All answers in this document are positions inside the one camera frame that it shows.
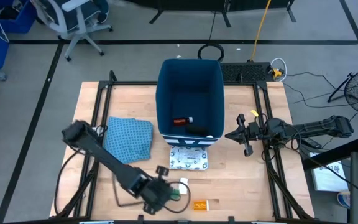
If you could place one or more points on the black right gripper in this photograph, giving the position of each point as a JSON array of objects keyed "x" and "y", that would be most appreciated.
[{"x": 255, "y": 132}]

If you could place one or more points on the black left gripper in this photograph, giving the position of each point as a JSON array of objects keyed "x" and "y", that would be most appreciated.
[{"x": 157, "y": 193}]

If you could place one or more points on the green rectangular box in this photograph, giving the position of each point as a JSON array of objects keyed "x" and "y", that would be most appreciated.
[{"x": 176, "y": 194}]

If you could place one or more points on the small white box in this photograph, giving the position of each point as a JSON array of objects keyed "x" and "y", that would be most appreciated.
[{"x": 183, "y": 182}]

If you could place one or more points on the orange small packet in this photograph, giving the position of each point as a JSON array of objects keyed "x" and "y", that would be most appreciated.
[{"x": 200, "y": 205}]

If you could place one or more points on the black rectangular box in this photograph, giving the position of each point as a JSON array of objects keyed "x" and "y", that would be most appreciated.
[{"x": 197, "y": 129}]

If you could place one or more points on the red bottle with white cap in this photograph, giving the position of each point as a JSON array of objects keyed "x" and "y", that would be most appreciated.
[{"x": 181, "y": 121}]

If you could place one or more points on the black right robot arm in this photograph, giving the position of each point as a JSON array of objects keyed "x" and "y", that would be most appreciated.
[{"x": 315, "y": 129}]

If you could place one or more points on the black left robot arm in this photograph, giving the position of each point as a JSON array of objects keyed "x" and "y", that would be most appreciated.
[{"x": 104, "y": 155}]

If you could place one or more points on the dark blue fabric bin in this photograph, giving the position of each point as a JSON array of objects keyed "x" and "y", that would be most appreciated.
[{"x": 190, "y": 90}]

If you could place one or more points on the yellow tag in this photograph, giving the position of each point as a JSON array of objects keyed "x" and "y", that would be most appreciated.
[{"x": 254, "y": 113}]

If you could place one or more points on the white printed foil pouch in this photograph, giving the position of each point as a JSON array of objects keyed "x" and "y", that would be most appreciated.
[{"x": 188, "y": 158}]

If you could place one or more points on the black perforated floor mat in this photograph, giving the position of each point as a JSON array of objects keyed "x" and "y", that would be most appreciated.
[{"x": 244, "y": 72}]

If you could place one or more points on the blue patterned folded cloth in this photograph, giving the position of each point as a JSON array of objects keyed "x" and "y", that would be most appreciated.
[{"x": 129, "y": 140}]

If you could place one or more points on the yellow plug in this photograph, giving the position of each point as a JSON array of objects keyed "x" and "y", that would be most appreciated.
[{"x": 277, "y": 73}]

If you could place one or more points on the white paper sheet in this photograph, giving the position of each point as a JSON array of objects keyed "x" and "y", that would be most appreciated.
[{"x": 328, "y": 177}]

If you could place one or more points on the black floor fan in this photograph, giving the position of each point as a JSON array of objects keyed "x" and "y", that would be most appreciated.
[{"x": 356, "y": 88}]

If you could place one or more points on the black table stand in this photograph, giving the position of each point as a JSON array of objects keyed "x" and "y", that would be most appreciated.
[{"x": 222, "y": 4}]

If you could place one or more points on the grey office chair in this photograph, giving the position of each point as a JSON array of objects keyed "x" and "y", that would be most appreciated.
[{"x": 73, "y": 15}]

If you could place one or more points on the black metal table frame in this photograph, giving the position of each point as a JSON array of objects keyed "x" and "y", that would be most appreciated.
[{"x": 129, "y": 83}]

